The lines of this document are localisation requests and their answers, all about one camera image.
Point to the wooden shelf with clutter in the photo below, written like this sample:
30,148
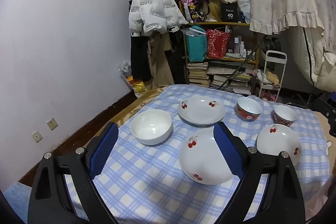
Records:
218,23

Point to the red patterned bag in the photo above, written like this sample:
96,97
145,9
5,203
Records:
216,44

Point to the group of white toiletry bottles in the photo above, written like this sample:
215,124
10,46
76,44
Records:
241,47

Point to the black hanging garment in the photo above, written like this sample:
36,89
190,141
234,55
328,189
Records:
178,66

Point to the yellow packet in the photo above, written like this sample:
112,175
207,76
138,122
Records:
273,78

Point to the black box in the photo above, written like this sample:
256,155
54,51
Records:
229,14

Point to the pink plush item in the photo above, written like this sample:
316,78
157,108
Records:
266,95

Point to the white duvet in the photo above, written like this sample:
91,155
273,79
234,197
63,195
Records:
317,56

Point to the yellow plastic bag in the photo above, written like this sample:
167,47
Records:
137,87

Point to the small red patterned bowl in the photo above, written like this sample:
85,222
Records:
284,112

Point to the thin dark pole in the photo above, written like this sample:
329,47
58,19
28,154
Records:
242,63

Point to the white printed plastic bag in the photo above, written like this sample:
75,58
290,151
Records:
126,69

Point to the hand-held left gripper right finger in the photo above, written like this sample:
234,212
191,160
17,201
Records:
228,150

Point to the pink fabric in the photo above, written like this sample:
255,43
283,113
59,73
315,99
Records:
320,200

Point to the plain white bowl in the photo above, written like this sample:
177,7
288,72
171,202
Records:
151,125

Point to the beige coat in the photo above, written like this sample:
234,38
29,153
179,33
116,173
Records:
160,66

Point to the teal bag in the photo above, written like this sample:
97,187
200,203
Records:
197,48

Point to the white trolley cart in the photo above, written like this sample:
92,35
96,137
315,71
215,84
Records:
275,52

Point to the black coat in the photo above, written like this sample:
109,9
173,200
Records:
139,56

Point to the white packet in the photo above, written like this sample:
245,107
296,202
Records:
261,75

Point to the pink printed bag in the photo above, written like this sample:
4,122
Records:
193,7

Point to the white cherry print plate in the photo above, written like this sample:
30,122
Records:
278,140
202,158
200,111

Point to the clear white plastic bag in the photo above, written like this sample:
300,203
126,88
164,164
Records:
244,3

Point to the blue checked tablecloth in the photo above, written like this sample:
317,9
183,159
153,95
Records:
147,179

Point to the brown wig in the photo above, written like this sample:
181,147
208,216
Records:
214,7

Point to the large red patterned bowl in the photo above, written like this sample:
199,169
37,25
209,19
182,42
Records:
248,107

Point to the white wall socket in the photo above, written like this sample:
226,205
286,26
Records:
52,123
37,137

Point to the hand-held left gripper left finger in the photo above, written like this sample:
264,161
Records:
102,150

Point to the stack of books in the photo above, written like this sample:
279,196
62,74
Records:
198,73

